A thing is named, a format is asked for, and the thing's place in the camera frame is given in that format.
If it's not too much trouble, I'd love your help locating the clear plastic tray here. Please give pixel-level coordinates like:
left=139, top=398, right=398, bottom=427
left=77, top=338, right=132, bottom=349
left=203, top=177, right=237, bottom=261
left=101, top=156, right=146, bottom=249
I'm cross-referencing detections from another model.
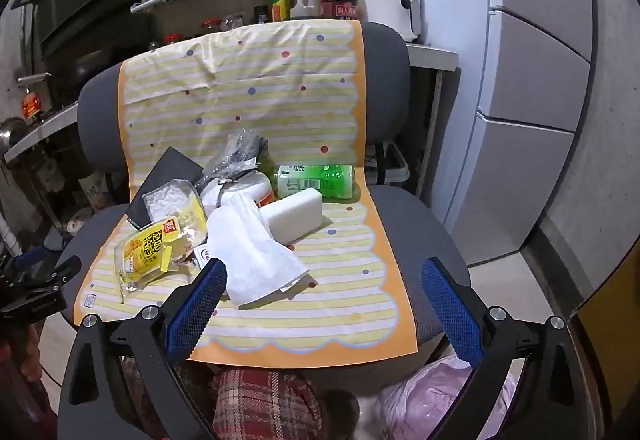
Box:
left=142, top=179, right=208, bottom=226

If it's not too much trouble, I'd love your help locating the white foam block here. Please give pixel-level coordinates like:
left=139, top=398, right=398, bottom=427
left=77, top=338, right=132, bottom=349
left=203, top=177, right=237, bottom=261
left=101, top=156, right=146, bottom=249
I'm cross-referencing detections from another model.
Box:
left=260, top=187, right=325, bottom=245

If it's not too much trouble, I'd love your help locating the grey cloth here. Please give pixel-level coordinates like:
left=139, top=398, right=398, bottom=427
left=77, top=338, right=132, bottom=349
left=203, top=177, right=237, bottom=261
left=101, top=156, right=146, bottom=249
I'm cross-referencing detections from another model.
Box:
left=197, top=129, right=271, bottom=186

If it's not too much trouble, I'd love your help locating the yellow striped dotted mat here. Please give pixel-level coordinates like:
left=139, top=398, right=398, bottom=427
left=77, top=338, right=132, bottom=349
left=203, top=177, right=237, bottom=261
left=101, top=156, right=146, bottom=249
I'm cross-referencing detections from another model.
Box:
left=72, top=17, right=421, bottom=371

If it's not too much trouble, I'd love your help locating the white side table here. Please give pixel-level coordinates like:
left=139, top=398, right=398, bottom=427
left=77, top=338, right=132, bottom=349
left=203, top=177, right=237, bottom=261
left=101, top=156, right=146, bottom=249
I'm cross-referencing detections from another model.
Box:
left=405, top=42, right=460, bottom=71

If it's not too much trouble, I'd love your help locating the yellow snack wrapper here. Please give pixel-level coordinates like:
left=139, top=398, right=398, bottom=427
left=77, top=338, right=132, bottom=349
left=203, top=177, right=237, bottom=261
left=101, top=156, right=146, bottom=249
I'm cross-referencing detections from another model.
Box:
left=116, top=215, right=208, bottom=293

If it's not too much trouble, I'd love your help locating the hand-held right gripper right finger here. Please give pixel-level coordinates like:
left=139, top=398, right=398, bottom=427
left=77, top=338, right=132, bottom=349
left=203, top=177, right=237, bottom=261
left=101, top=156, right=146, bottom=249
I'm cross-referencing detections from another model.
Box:
left=420, top=256, right=596, bottom=440

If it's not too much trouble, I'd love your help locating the person's plaid pants leg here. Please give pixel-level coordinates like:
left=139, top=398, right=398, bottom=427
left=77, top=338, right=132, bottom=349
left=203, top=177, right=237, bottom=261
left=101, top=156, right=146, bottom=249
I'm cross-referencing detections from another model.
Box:
left=125, top=355, right=361, bottom=440

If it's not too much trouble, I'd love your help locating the white plastic bin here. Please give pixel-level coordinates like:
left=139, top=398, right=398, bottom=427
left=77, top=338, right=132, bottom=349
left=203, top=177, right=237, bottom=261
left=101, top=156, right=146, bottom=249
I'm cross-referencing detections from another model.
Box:
left=365, top=142, right=411, bottom=186

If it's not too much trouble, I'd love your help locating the green plastic bottle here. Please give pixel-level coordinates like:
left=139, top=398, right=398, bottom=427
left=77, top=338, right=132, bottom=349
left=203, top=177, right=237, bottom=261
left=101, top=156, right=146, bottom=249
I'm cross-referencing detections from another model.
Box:
left=272, top=163, right=357, bottom=201

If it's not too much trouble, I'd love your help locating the white disposable bowl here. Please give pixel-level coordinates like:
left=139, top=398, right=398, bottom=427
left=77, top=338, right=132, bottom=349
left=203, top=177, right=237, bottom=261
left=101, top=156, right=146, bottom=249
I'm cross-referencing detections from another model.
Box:
left=200, top=170, right=276, bottom=211

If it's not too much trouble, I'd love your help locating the white refrigerator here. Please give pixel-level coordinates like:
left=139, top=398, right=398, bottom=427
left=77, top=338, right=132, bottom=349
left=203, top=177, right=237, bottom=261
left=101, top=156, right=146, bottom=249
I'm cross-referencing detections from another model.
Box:
left=405, top=0, right=593, bottom=266

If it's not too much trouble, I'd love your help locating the black case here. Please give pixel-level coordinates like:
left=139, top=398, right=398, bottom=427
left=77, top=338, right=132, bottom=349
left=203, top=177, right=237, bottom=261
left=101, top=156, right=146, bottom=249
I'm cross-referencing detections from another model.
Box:
left=125, top=146, right=203, bottom=228

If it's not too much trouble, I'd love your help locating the yellow brown door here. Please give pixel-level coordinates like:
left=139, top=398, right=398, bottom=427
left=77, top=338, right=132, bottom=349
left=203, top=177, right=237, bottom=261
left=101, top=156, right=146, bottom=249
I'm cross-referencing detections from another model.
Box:
left=570, top=270, right=640, bottom=421

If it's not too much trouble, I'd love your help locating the person's left forearm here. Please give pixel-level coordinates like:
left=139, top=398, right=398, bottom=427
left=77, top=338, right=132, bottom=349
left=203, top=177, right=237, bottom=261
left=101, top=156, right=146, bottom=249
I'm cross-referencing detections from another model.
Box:
left=0, top=320, right=56, bottom=440

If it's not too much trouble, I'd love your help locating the metal pot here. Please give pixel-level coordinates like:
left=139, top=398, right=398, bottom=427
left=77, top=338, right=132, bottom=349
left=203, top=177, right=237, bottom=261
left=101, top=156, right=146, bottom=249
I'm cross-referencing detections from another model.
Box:
left=0, top=117, right=26, bottom=153

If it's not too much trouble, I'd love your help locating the pink trash bag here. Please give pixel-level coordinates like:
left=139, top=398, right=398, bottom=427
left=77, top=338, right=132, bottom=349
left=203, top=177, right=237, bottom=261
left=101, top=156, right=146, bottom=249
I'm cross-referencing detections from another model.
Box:
left=375, top=355, right=518, bottom=440

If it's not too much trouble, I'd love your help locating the white paper tissue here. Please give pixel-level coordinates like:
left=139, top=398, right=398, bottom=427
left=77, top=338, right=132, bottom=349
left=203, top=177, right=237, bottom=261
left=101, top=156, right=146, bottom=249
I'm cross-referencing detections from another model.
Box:
left=205, top=194, right=311, bottom=308

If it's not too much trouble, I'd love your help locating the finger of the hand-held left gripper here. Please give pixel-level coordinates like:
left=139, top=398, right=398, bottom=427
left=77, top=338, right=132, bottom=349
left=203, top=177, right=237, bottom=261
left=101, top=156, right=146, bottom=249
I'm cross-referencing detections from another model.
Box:
left=37, top=255, right=83, bottom=291

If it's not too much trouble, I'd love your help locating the grey office chair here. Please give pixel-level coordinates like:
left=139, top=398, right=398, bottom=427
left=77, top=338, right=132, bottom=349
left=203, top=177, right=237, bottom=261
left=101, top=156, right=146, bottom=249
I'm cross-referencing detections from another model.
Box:
left=57, top=20, right=473, bottom=356

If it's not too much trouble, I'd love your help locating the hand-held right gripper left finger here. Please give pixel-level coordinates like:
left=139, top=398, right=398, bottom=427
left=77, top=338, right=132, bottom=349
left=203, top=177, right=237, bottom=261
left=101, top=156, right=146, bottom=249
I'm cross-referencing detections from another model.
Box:
left=59, top=256, right=228, bottom=440

